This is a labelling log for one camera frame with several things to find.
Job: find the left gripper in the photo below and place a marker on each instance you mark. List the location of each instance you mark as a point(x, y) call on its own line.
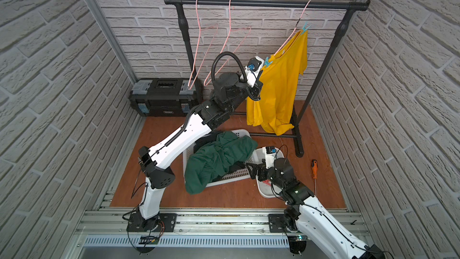
point(256, 89)

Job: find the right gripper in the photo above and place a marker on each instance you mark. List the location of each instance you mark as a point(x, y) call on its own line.
point(256, 167)

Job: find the yellow t-shirt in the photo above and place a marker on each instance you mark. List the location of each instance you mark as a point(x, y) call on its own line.
point(280, 77)

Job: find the teal clothespin yellow shirt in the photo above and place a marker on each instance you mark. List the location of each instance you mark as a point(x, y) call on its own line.
point(305, 27)
point(267, 62)

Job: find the green t-shirt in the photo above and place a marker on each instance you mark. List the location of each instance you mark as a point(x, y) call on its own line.
point(192, 185)

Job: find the pink hanger of yellow shirt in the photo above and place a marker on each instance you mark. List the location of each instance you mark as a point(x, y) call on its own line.
point(294, 29)

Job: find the black t-shirt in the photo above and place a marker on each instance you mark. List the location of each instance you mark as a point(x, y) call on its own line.
point(215, 159)

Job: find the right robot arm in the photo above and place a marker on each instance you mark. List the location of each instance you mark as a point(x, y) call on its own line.
point(306, 214)

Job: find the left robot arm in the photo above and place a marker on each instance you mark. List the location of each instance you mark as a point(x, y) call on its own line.
point(230, 91)

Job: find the white plastic tray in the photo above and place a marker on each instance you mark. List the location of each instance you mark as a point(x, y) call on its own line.
point(264, 187)

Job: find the orange black screwdriver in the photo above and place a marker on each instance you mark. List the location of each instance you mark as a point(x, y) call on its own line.
point(314, 169)

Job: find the black toolbox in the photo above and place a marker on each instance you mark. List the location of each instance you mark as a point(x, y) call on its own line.
point(162, 97)

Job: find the black clothes rack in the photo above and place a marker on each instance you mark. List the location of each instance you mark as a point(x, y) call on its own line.
point(350, 8)

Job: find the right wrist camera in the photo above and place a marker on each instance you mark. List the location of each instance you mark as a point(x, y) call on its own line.
point(269, 154)

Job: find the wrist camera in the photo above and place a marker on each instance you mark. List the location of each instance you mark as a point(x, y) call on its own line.
point(269, 154)
point(253, 70)

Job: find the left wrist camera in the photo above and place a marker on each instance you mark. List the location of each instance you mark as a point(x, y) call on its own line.
point(253, 70)

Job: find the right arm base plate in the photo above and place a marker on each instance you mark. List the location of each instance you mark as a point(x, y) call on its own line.
point(281, 223)

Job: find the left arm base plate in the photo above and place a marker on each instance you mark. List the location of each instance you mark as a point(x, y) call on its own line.
point(162, 221)

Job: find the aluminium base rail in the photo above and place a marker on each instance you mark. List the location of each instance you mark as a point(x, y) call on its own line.
point(195, 228)

